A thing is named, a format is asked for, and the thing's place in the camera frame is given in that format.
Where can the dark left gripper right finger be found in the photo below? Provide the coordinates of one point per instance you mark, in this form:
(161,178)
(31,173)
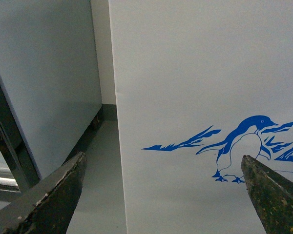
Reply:
(271,195)

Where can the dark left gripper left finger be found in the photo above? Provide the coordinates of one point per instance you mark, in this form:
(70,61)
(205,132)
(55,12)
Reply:
(48,207)

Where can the white upright cabinet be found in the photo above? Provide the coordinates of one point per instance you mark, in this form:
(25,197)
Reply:
(49,77)

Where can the white blue chest freezer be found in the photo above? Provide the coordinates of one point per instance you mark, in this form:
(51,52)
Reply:
(199,84)

